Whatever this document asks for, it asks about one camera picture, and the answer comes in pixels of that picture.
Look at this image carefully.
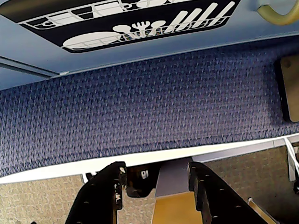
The gray and yellow block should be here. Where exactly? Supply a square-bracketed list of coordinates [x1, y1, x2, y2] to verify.
[153, 161, 199, 224]

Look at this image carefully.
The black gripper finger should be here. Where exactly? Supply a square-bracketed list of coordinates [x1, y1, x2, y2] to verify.
[188, 161, 267, 224]
[65, 161, 128, 224]

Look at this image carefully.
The black dishwasher rack sticker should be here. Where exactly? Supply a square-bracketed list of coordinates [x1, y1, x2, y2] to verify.
[0, 0, 241, 54]

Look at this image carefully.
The blue dishwasher door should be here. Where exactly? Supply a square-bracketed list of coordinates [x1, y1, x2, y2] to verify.
[0, 0, 299, 77]

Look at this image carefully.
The gold dishwasher handle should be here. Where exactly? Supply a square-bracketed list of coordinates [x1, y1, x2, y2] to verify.
[256, 0, 299, 26]

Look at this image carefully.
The white strap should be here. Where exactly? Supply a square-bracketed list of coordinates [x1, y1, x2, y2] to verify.
[284, 137, 299, 182]

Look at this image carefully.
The tan wooden board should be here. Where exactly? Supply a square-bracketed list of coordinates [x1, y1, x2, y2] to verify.
[274, 56, 299, 123]

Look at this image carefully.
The blue toy kitchen body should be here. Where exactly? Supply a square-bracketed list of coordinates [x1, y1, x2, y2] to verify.
[0, 35, 299, 91]

